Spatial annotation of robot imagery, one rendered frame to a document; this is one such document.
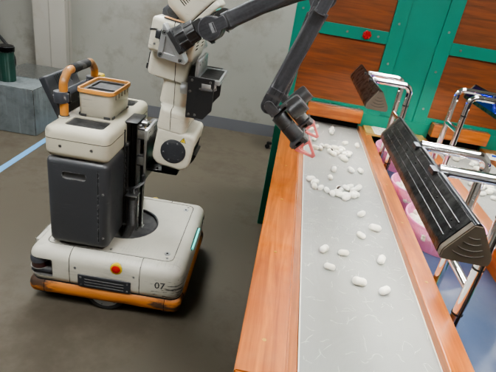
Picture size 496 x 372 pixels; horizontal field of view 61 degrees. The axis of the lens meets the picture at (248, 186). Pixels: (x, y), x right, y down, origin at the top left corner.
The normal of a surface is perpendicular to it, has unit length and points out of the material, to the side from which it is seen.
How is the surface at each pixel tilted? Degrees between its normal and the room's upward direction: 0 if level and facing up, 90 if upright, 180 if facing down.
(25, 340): 0
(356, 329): 0
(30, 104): 90
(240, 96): 90
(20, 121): 90
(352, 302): 0
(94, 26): 90
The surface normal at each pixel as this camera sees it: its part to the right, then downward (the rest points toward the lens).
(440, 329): 0.15, -0.89
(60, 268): -0.07, 0.43
